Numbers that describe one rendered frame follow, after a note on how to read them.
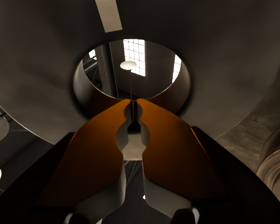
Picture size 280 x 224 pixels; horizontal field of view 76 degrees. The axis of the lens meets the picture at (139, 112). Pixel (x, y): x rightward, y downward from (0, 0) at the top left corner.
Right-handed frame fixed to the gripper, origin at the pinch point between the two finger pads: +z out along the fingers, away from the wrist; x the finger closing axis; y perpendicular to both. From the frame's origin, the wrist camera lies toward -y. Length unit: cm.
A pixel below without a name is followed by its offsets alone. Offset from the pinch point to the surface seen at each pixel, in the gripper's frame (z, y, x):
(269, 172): 15.0, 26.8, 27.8
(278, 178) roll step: 12.8, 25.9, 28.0
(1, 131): 184, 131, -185
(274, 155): 14.4, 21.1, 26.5
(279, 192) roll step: 12.5, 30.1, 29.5
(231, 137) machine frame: 34, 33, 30
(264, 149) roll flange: 21.2, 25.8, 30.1
